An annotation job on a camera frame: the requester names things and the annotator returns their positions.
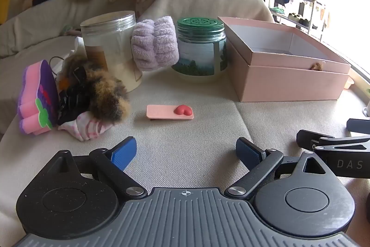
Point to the beige sofa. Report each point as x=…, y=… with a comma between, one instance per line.
x=208, y=1

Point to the brown furry scrunchie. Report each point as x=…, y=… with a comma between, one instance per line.
x=105, y=93

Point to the pink hair clip red heart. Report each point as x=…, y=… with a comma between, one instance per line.
x=170, y=112

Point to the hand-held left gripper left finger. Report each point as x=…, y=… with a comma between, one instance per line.
x=125, y=150

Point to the black hair claw clip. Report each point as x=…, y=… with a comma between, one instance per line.
x=70, y=103

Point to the clear plastic jar beige lid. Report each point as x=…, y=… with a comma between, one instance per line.
x=111, y=47

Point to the white cloth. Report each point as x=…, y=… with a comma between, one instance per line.
x=75, y=46

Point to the glass jar green lid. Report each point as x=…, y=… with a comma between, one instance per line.
x=201, y=50

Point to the purple fluffy headband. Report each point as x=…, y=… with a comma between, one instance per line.
x=156, y=43

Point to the beige tablecloth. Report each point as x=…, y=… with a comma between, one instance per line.
x=202, y=131

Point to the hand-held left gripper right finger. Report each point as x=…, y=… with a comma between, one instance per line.
x=247, y=150

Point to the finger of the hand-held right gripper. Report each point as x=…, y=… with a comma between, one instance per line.
x=318, y=140
x=358, y=125

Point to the purple pink flower sponge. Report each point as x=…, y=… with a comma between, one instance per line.
x=37, y=96

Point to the metal shoe rack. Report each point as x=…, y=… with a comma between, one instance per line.
x=297, y=8

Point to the pink checked scrunchie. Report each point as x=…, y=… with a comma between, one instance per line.
x=85, y=128

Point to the pink cardboard box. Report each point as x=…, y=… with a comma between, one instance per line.
x=289, y=82

